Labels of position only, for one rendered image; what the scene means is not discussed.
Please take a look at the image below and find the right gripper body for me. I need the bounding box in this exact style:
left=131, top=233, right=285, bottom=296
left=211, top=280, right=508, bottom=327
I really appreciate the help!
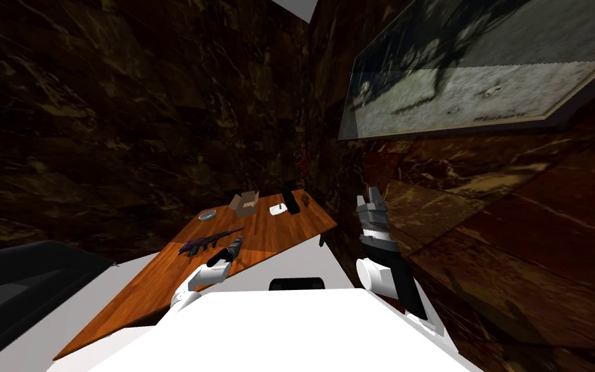
left=356, top=203, right=388, bottom=227

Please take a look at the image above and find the purple toy gun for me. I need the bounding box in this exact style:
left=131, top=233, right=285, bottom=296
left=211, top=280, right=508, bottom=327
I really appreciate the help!
left=178, top=227, right=245, bottom=258

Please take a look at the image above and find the brown wooden table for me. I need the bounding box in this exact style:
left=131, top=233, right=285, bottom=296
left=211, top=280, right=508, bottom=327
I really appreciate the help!
left=52, top=189, right=339, bottom=362

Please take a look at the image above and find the open cardboard box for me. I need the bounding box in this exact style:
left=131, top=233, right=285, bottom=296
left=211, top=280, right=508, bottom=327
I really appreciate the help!
left=228, top=191, right=261, bottom=218

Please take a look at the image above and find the black oblong box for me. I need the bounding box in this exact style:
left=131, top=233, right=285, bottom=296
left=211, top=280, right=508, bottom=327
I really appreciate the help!
left=281, top=189, right=301, bottom=216

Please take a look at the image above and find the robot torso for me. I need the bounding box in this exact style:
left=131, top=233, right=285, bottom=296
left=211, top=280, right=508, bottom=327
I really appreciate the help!
left=44, top=276, right=484, bottom=372

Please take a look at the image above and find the black sofa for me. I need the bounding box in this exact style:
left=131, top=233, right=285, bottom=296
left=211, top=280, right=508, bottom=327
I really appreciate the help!
left=0, top=240, right=116, bottom=371

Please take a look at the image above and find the grey framed wall picture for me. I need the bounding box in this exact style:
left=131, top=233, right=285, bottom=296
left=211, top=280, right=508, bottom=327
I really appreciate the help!
left=337, top=0, right=595, bottom=142

